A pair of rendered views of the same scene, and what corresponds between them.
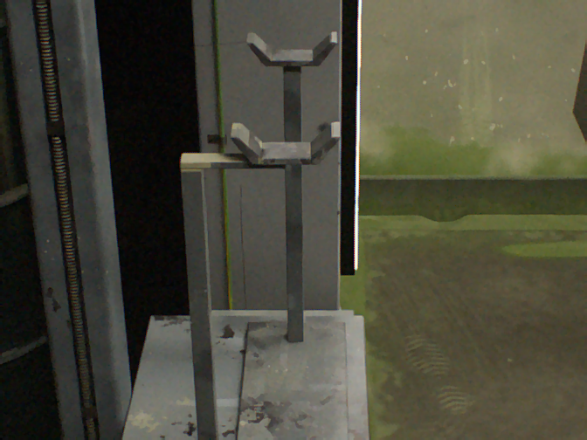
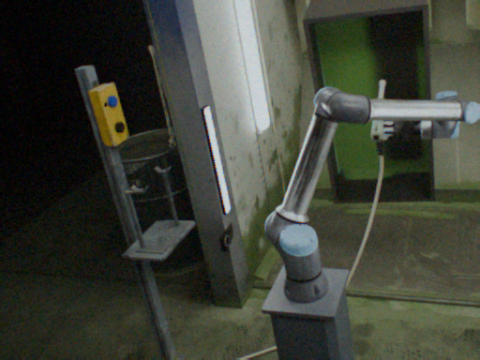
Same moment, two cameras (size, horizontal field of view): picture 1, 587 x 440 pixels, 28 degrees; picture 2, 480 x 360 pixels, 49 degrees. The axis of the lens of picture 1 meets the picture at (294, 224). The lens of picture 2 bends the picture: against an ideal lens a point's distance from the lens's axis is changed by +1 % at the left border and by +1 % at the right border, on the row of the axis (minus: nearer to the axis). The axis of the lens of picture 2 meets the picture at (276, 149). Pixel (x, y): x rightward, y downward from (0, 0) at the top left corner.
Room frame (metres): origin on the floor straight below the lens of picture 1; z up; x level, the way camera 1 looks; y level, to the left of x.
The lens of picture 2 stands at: (-0.97, -1.31, 2.00)
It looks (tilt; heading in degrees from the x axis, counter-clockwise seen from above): 21 degrees down; 20
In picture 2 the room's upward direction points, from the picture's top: 9 degrees counter-clockwise
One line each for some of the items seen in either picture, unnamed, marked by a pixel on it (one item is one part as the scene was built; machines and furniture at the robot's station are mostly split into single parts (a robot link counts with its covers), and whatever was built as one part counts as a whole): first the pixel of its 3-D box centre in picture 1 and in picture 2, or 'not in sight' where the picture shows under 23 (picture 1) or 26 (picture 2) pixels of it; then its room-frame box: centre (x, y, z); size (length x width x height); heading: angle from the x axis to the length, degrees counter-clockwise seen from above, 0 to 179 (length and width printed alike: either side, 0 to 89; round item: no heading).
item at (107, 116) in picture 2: not in sight; (109, 114); (0.88, 0.13, 1.42); 0.12 x 0.06 x 0.26; 178
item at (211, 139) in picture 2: (349, 45); (216, 161); (1.39, -0.07, 0.96); 0.06 x 0.02 x 0.63; 178
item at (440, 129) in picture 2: not in sight; (444, 127); (1.41, -1.26, 1.10); 0.12 x 0.09 x 0.10; 94
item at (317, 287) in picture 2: not in sight; (305, 278); (0.76, -0.69, 0.69); 0.19 x 0.19 x 0.10
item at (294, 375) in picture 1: (265, 254); (155, 208); (0.89, 0.03, 0.95); 0.26 x 0.15 x 0.32; 178
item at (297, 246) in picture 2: not in sight; (299, 249); (0.77, -0.69, 0.83); 0.17 x 0.15 x 0.18; 37
